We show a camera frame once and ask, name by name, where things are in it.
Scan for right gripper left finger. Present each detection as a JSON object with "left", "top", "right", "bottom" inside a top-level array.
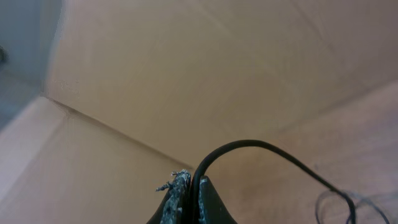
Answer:
[{"left": 147, "top": 169, "right": 191, "bottom": 224}]

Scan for thin black USB cable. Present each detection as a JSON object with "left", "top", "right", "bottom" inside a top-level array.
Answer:
[{"left": 188, "top": 139, "right": 357, "bottom": 224}]

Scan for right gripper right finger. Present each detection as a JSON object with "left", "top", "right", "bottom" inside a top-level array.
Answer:
[{"left": 198, "top": 176, "right": 237, "bottom": 224}]

